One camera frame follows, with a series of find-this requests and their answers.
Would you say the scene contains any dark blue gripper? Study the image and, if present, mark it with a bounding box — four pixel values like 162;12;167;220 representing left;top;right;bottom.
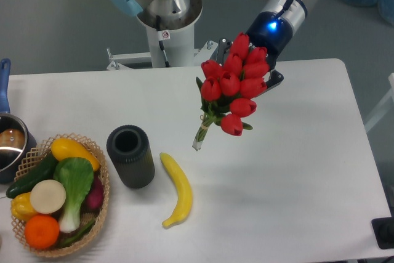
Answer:
216;12;291;92

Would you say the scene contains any red tulip bouquet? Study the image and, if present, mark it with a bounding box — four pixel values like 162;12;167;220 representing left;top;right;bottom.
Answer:
192;33;270;151

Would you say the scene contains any dark ribbed cylindrical vase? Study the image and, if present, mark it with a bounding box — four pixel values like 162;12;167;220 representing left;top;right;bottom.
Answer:
107;125;155;189

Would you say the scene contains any yellow banana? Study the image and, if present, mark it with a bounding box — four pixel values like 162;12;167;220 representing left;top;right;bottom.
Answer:
159;152;193;229

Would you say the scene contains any yellow squash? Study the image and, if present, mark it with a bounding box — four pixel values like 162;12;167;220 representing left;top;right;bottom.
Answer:
50;137;100;172

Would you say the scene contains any green bok choy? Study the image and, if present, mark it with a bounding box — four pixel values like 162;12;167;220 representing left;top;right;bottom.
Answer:
54;157;94;233

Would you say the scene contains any purple sweet potato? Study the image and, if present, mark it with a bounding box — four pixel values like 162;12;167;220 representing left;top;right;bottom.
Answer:
85;175;104;211

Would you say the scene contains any black device at table edge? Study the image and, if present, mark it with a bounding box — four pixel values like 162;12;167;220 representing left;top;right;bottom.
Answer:
371;217;393;249

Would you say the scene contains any green cucumber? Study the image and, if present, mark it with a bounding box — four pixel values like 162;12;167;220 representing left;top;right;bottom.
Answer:
6;152;58;199

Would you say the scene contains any woven wicker basket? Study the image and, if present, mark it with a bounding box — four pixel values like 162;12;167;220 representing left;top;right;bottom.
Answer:
11;133;110;258

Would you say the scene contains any white round radish slice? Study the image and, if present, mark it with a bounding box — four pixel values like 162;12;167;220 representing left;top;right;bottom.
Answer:
30;179;66;214

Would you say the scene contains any orange fruit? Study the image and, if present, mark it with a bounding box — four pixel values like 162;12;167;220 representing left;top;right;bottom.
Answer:
24;215;60;249

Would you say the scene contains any yellow bell pepper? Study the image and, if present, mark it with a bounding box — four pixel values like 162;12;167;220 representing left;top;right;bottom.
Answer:
11;192;38;222

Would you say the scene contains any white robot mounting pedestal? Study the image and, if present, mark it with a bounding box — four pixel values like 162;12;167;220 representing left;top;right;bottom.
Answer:
107;25;219;70

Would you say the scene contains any white frame at right edge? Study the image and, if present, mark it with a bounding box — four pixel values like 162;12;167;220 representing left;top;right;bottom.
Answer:
364;73;393;133

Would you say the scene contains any blue handled saucepan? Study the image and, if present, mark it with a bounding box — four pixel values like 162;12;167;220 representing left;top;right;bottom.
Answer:
1;59;36;184

